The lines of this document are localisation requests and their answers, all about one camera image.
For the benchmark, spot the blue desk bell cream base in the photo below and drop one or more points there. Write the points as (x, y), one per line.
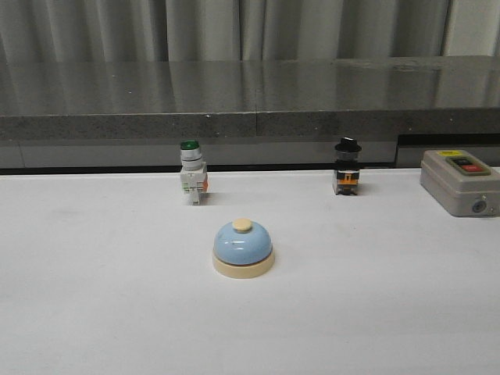
(243, 249)

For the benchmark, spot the grey stone counter ledge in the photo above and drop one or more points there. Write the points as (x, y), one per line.
(136, 114)

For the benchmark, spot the grey curtain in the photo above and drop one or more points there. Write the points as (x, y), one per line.
(148, 31)

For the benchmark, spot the green pushbutton switch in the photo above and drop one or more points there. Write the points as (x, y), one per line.
(193, 173)

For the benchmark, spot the black selector switch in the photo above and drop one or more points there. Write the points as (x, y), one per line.
(346, 170)

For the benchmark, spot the grey power switch box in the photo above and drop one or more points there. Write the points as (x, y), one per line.
(460, 182)

